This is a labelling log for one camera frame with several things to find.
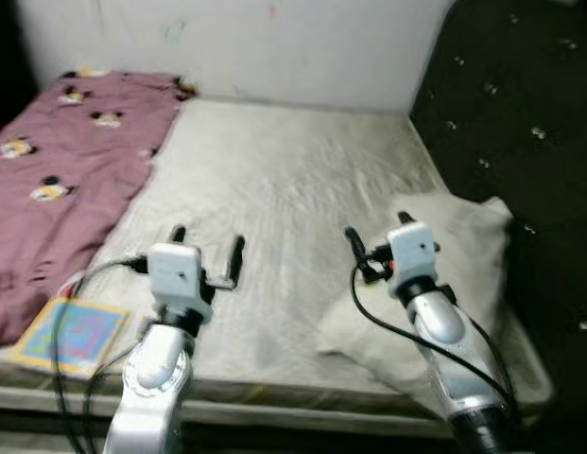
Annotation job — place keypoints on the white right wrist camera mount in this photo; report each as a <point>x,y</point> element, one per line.
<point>413,251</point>

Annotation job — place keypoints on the colourful children's board book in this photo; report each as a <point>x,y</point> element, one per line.
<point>76,336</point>

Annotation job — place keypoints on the dark tufted headboard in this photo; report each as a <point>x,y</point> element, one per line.
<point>520,95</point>

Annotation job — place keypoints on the white quilted mattress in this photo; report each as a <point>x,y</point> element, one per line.
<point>293,180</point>

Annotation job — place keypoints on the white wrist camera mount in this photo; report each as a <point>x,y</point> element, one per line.
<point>175,274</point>
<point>413,251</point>

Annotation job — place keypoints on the pink cartoon print bedsheet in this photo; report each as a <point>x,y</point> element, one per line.
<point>76,189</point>

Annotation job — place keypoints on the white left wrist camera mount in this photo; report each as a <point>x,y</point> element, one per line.
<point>175,274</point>

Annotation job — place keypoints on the white pillow with green tree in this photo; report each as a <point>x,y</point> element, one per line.
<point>473,255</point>

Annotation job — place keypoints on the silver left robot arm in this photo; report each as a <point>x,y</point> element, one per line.
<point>151,397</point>

